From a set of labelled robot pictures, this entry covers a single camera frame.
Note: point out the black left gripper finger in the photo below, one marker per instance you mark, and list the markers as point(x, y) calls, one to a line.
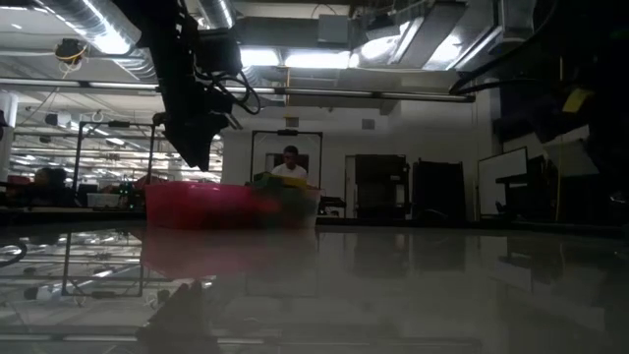
point(196, 152)

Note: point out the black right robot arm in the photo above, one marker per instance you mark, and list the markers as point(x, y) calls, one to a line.
point(604, 59)

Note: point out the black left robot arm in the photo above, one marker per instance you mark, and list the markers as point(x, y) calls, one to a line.
point(167, 49)

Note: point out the black background robot arm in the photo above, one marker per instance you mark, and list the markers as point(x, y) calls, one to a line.
point(129, 194)

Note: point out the yellow sticky note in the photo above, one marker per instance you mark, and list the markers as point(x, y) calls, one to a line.
point(577, 100)

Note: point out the pink plastic bin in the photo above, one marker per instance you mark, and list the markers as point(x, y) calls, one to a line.
point(196, 206)

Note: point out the whiteboard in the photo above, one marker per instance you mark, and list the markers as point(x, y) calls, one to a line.
point(501, 172)

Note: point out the green toy block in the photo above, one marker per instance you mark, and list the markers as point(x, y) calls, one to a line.
point(268, 181)

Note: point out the dark desk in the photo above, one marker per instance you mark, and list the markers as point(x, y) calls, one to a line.
point(516, 196)

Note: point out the ceiling light panel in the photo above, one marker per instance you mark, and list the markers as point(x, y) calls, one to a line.
point(314, 60)
point(260, 56)

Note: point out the person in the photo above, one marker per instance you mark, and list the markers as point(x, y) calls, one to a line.
point(49, 184)
point(290, 169)

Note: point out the white container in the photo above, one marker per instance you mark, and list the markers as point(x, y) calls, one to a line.
point(103, 199)

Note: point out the dark cabinet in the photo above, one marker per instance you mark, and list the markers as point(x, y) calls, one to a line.
point(437, 189)
point(381, 187)

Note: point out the grey ceiling pipe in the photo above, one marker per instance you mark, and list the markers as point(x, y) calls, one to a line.
point(344, 93)

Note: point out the grey ceiling box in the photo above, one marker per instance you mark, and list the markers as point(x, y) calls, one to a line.
point(333, 28)

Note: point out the red background object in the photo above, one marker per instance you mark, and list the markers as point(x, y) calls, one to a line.
point(17, 181)

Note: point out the white pillar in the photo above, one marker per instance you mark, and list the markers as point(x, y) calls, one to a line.
point(9, 142)

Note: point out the white wall panel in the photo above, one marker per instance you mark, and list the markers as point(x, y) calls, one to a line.
point(572, 159)

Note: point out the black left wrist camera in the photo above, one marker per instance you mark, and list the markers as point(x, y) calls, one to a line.
point(218, 51)

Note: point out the white ceiling duct box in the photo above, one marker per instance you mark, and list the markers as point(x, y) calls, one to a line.
point(516, 19)

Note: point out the silver round ceiling duct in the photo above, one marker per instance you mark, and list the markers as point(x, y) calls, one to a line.
point(218, 12)

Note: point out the large silver ceiling duct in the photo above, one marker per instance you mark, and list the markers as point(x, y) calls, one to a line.
point(93, 22)

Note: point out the grey wall vent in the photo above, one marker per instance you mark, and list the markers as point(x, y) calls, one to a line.
point(368, 124)

